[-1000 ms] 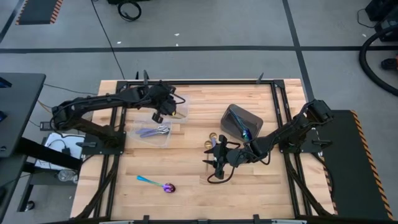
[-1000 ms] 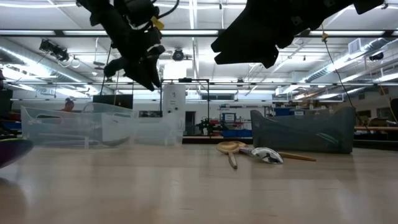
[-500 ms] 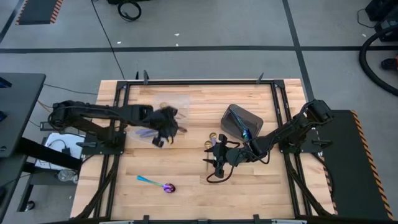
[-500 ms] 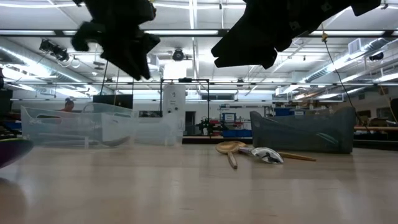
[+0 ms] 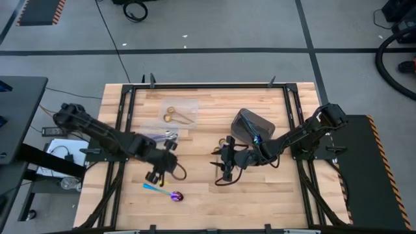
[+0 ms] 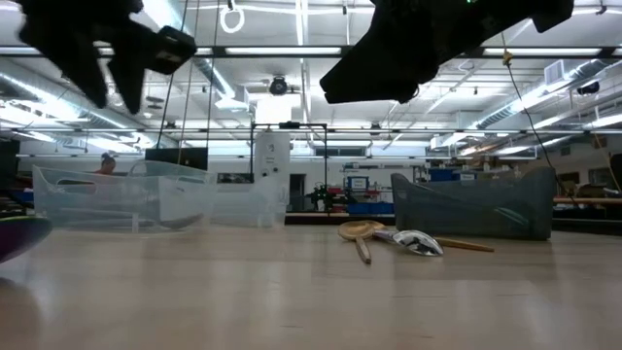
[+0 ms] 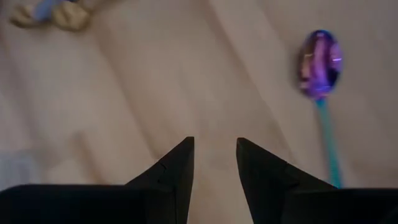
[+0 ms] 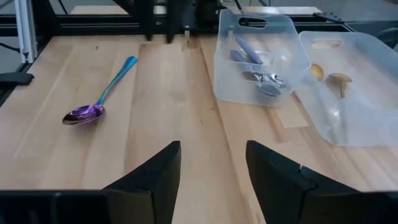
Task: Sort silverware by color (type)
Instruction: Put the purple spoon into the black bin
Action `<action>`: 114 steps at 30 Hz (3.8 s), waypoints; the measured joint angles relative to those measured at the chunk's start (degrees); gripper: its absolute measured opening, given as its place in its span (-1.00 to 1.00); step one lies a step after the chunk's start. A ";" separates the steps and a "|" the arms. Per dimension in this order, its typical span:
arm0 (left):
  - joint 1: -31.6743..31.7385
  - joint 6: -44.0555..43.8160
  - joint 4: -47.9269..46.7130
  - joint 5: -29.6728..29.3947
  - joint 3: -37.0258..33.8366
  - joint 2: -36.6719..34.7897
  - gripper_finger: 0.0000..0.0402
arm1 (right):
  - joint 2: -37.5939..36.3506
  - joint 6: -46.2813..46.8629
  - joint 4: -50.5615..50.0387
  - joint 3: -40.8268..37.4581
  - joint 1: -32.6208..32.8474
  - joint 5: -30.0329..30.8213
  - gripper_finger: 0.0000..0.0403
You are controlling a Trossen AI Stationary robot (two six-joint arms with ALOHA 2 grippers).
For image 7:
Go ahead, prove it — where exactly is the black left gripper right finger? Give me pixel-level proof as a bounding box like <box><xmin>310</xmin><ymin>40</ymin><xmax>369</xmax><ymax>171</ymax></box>
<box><xmin>236</xmin><ymin>137</ymin><xmax>398</xmax><ymax>224</ymax></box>

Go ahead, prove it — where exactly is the iridescent rainbow spoon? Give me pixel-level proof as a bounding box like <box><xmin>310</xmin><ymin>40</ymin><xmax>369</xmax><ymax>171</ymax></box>
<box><xmin>297</xmin><ymin>29</ymin><xmax>344</xmax><ymax>189</ymax></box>

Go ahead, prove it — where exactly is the gold spoon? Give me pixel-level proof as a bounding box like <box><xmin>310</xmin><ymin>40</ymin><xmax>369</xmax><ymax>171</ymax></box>
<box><xmin>9</xmin><ymin>4</ymin><xmax>35</xmax><ymax>29</ymax></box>
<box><xmin>50</xmin><ymin>1</ymin><xmax>91</xmax><ymax>32</ymax></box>

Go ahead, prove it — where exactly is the silver spoon lavender handle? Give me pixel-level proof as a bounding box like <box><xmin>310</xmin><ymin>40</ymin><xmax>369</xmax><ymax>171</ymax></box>
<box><xmin>32</xmin><ymin>0</ymin><xmax>77</xmax><ymax>22</ymax></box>

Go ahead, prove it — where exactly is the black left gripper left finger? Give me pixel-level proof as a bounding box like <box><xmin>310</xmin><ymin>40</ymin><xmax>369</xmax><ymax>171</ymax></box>
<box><xmin>0</xmin><ymin>136</ymin><xmax>195</xmax><ymax>224</ymax></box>

